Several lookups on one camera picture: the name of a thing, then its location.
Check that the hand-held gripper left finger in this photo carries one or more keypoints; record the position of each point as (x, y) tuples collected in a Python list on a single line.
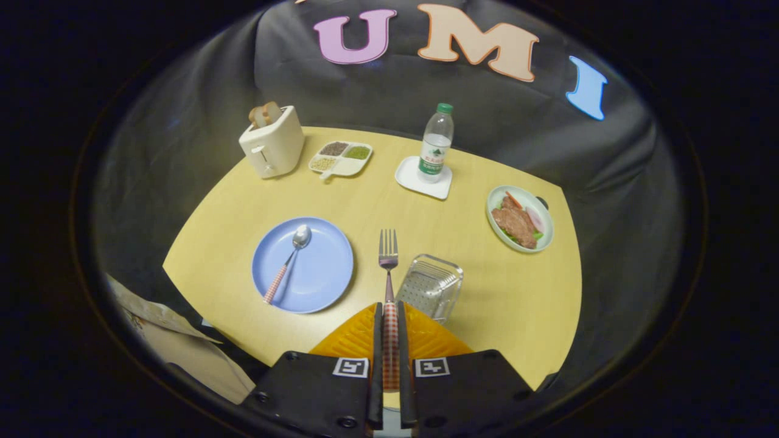
[(377, 365)]

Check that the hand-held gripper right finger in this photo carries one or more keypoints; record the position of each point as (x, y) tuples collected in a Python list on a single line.
[(404, 365)]

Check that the blue round plate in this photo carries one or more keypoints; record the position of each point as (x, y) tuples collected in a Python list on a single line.
[(322, 267)]

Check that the sliced meat with vegetables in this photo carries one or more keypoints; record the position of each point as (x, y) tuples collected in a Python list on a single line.
[(516, 224)]

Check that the white square coaster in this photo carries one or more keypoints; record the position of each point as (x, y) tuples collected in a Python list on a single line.
[(408, 176)]

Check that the person's beige clothing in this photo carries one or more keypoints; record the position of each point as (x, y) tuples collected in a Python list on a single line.
[(188, 359)]

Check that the pale green oval plate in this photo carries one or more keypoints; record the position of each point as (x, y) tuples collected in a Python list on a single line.
[(544, 234)]

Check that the white divided dish with beans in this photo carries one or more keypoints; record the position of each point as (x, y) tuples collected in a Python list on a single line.
[(341, 161)]

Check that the clear water bottle green cap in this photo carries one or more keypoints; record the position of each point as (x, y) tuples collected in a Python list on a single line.
[(434, 152)]

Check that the white toaster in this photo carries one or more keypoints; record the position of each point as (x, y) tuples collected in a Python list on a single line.
[(274, 149)]

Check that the toasted bread slice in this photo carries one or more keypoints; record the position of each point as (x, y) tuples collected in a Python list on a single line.
[(272, 112), (255, 115)]

